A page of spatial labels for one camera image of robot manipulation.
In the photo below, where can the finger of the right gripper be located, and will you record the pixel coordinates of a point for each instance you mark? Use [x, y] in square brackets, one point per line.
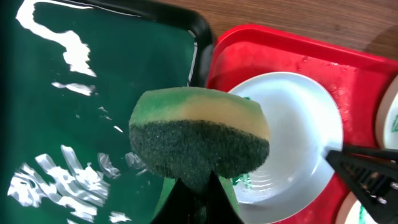
[371, 174]

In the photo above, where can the green yellow sponge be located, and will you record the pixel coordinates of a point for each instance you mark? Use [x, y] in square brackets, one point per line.
[188, 132]

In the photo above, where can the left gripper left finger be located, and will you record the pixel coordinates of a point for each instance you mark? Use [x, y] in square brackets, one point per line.
[180, 206]

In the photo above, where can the dark green tray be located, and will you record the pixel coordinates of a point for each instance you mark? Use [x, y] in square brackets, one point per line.
[71, 75]

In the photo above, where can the white plate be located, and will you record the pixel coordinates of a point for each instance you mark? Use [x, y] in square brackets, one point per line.
[305, 125]
[386, 118]
[353, 212]

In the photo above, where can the red plastic tray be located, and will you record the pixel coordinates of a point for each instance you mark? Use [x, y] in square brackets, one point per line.
[355, 80]

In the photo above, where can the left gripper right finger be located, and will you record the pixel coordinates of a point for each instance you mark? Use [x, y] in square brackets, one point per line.
[219, 209]

